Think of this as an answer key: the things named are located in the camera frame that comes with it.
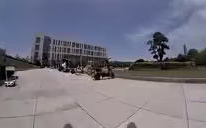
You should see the dark vehicle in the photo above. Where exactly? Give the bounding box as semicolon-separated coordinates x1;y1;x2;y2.
92;65;116;81

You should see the row of parked bicycles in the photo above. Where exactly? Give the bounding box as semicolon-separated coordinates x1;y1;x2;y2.
57;61;96;76

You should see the grey concrete slab plaza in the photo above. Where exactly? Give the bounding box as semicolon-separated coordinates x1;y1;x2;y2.
0;67;206;128

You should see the white building with dark windows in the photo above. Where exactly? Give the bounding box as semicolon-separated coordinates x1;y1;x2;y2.
30;32;109;68

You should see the low green hedge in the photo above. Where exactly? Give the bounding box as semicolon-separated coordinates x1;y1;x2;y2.
128;61;196;71

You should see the tall dark tree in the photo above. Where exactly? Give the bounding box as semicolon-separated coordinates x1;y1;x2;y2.
146;31;171;63

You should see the robot's own part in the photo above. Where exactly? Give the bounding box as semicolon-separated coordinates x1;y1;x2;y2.
126;121;138;128
63;123;74;128

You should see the grass lawn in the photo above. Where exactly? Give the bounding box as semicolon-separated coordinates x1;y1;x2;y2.
123;66;206;80

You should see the grassy embankment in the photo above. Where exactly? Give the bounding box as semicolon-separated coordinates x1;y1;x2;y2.
5;55;39;71

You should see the small booth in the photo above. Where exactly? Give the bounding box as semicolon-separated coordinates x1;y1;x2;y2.
4;65;17;81

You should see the white car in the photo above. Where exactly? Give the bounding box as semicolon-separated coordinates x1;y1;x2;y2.
4;77;17;88

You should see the row of trees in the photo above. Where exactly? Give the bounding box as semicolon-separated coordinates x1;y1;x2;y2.
170;44;206;67

